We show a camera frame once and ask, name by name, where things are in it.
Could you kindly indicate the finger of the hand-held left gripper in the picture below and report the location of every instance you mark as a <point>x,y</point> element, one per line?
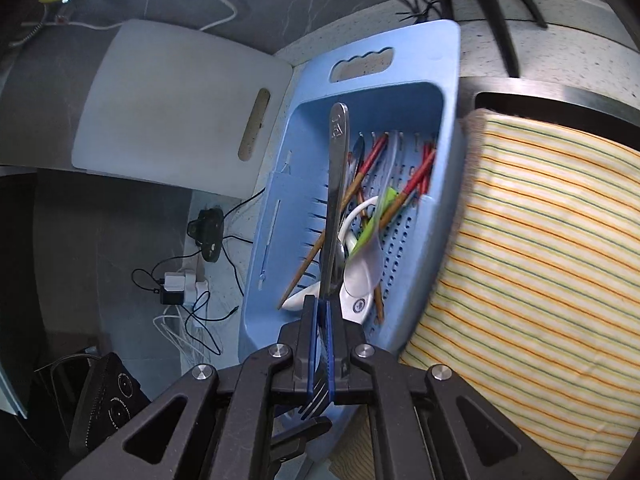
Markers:
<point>305,435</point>

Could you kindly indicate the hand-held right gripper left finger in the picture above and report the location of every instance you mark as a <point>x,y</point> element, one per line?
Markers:
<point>309,360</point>

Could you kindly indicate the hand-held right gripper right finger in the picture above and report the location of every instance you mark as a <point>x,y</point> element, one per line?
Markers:
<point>336,360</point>

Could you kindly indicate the white emblem ceramic spoon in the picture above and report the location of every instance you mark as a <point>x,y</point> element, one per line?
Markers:
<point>360,280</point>

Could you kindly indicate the green plastic spoon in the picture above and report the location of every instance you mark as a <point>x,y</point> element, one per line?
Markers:
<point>372,230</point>

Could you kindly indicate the blue plastic drain basket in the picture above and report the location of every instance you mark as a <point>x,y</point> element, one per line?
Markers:
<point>280,220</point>

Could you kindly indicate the metal fork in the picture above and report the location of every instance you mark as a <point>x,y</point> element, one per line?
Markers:
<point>337,170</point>

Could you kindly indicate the clear plastic spoon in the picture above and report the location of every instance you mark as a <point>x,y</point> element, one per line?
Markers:
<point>392,160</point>

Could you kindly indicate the pile of red-tipped chopsticks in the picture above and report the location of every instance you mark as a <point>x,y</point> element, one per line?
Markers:
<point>375,152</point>

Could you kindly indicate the white charger plugs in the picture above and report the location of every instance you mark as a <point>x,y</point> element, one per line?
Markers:
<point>192,285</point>

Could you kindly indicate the yellow striped cloth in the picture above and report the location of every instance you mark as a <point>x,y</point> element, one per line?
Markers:
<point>525,260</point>

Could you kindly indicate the white cutting board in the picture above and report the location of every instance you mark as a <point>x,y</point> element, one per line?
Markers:
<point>165,110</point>

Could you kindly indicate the steel sink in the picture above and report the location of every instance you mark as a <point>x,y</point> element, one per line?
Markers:
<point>550,92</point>

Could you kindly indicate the black tripod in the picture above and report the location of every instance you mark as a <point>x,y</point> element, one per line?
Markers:
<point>505,45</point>

